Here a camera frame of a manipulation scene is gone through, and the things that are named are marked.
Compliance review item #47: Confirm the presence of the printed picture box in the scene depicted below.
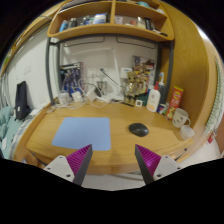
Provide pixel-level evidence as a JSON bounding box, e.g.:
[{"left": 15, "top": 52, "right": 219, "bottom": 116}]
[{"left": 132, "top": 55, "right": 156, "bottom": 84}]

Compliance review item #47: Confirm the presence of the white wall box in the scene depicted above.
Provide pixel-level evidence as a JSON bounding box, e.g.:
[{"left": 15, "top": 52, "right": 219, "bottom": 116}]
[{"left": 119, "top": 67, "right": 133, "bottom": 81}]

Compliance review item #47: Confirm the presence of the white power adapter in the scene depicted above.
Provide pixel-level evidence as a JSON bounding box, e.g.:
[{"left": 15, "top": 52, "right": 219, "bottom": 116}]
[{"left": 83, "top": 84, "right": 98, "bottom": 101}]

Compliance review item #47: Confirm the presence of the clear plastic cup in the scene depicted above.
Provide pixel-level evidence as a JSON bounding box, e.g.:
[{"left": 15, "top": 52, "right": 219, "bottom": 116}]
[{"left": 179, "top": 124, "right": 195, "bottom": 141}]

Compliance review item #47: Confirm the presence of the clear jar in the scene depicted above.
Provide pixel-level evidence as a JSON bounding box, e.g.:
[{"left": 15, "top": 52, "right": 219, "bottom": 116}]
[{"left": 59, "top": 89, "right": 71, "bottom": 106}]

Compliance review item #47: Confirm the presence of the red chip can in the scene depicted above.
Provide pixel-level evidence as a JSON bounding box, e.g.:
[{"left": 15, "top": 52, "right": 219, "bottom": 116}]
[{"left": 165, "top": 85, "right": 185, "bottom": 120}]

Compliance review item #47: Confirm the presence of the blue model kit box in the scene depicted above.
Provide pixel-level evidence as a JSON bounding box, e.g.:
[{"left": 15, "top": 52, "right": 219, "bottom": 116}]
[{"left": 59, "top": 61, "right": 84, "bottom": 96}]

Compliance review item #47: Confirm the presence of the black computer mouse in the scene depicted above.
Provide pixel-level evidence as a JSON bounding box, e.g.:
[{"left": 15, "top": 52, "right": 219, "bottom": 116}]
[{"left": 128, "top": 122, "right": 150, "bottom": 138}]

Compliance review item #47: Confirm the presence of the metal cup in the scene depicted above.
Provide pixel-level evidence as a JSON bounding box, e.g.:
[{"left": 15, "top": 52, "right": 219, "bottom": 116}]
[{"left": 96, "top": 79, "right": 108, "bottom": 95}]

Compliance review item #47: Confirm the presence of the white red-capped lotion bottle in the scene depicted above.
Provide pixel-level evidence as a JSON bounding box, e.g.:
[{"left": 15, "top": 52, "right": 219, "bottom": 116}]
[{"left": 145, "top": 80, "right": 162, "bottom": 113}]

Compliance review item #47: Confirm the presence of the teal cloth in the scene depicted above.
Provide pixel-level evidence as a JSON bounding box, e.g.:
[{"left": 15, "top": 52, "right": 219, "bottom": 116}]
[{"left": 0, "top": 105, "right": 24, "bottom": 158}]

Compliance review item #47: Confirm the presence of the white cable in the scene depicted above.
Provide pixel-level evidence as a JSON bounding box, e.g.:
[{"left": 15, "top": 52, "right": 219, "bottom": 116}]
[{"left": 46, "top": 79, "right": 116, "bottom": 114}]

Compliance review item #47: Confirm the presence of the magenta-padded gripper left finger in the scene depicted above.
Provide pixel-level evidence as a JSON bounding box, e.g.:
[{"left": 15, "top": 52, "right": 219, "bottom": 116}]
[{"left": 43, "top": 143, "right": 93, "bottom": 187}]

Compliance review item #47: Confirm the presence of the white charger block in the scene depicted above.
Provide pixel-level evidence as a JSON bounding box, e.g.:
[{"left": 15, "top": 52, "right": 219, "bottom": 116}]
[{"left": 71, "top": 90, "right": 84, "bottom": 103}]

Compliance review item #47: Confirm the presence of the dark grey metal frame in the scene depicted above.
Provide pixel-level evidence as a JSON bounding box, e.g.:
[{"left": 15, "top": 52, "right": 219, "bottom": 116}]
[{"left": 44, "top": 33, "right": 176, "bottom": 105}]

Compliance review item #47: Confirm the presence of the black cable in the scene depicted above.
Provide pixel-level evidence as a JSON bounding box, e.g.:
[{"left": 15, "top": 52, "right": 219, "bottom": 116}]
[{"left": 99, "top": 67, "right": 122, "bottom": 88}]

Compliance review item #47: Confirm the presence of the white mug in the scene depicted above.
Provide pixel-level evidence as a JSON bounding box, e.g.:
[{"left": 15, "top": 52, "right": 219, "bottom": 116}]
[{"left": 171, "top": 107, "right": 192, "bottom": 129}]

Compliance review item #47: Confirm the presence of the small blue box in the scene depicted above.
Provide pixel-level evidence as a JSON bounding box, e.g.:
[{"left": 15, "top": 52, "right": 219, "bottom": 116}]
[{"left": 156, "top": 102, "right": 169, "bottom": 116}]

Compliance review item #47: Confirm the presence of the wooden shelf unit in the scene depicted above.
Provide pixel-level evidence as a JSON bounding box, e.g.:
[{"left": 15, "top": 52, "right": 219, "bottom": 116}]
[{"left": 46, "top": 0, "right": 176, "bottom": 43}]

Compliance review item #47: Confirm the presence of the light blue mouse pad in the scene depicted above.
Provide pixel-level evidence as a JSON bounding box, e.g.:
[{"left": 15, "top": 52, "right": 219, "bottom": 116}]
[{"left": 51, "top": 116, "right": 112, "bottom": 152}]

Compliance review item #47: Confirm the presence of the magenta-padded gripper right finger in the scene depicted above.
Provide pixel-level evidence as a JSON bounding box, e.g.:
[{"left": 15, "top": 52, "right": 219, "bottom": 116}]
[{"left": 134, "top": 143, "right": 183, "bottom": 185}]

